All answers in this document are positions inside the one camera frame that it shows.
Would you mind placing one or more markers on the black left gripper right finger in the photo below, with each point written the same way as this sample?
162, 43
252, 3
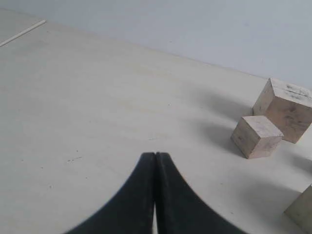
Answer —
179, 210

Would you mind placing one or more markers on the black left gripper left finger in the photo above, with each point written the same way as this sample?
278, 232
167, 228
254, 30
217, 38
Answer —
131, 209

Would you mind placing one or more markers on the medium-small wooden cube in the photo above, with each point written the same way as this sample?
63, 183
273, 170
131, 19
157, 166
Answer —
256, 136

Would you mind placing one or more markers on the second-largest wooden cube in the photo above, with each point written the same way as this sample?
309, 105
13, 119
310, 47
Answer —
300, 211

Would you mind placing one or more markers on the largest wooden cube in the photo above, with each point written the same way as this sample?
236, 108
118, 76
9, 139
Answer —
287, 106

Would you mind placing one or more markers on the thin wooden stick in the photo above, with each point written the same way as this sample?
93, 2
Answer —
27, 30

